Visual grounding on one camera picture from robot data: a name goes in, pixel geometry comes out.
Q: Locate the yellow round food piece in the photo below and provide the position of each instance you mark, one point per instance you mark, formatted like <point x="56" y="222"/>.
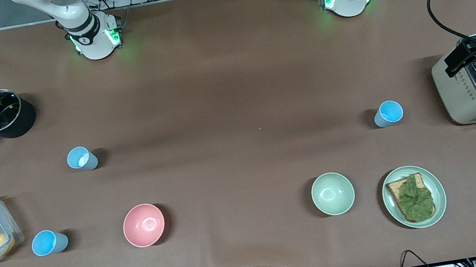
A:
<point x="0" y="243"/>

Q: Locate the pink bowl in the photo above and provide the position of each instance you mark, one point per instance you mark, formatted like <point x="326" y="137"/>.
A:
<point x="143" y="225"/>

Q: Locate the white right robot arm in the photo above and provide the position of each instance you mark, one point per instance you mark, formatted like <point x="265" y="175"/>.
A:
<point x="90" y="30"/>

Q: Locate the light blue plastic cup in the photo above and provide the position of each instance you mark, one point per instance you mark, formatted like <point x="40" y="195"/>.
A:
<point x="82" y="159"/>
<point x="47" y="243"/>
<point x="388" y="113"/>

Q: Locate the brown bread slice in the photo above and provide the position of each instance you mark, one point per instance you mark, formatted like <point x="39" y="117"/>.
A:
<point x="394" y="190"/>

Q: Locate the green lettuce leaf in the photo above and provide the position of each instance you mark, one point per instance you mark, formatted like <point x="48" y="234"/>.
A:
<point x="416" y="201"/>

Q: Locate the pale green plate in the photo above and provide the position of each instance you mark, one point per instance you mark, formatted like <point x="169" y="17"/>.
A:
<point x="439" y="195"/>

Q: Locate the pale green bowl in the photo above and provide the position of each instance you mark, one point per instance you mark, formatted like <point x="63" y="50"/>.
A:
<point x="332" y="194"/>

